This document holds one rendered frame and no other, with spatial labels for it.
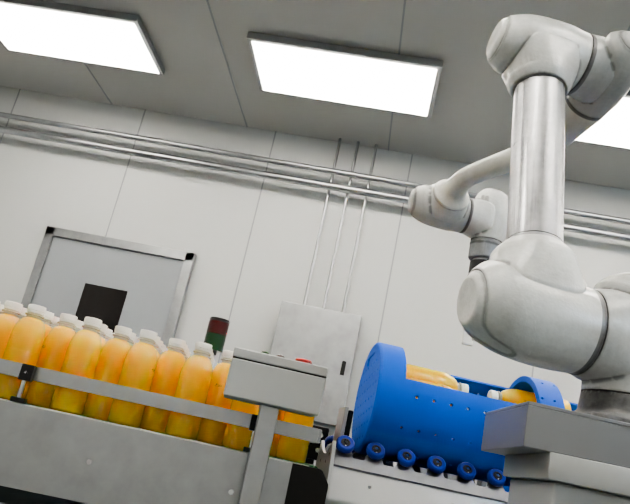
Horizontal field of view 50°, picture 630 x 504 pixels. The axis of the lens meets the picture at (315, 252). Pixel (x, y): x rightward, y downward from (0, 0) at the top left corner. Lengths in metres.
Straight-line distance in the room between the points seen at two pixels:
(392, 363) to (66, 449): 0.76
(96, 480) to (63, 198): 4.62
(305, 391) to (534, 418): 0.51
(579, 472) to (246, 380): 0.66
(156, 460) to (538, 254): 0.88
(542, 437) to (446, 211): 0.90
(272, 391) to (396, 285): 3.94
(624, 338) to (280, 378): 0.65
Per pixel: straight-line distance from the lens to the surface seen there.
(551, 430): 1.12
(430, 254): 5.40
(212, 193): 5.66
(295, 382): 1.43
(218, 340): 2.11
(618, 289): 1.29
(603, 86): 1.60
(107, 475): 1.55
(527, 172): 1.33
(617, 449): 1.15
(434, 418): 1.69
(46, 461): 1.57
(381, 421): 1.67
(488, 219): 1.93
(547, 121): 1.41
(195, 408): 1.55
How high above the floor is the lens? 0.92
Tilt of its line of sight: 16 degrees up
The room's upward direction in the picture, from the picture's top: 12 degrees clockwise
